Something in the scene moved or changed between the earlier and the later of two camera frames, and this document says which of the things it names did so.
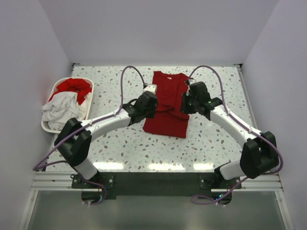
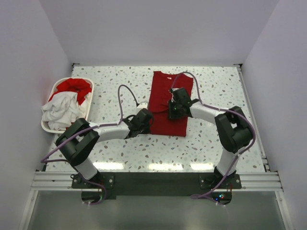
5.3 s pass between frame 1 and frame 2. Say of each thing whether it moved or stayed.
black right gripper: moved
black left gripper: moved
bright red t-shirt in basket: stayed
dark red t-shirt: stayed
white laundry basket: stayed
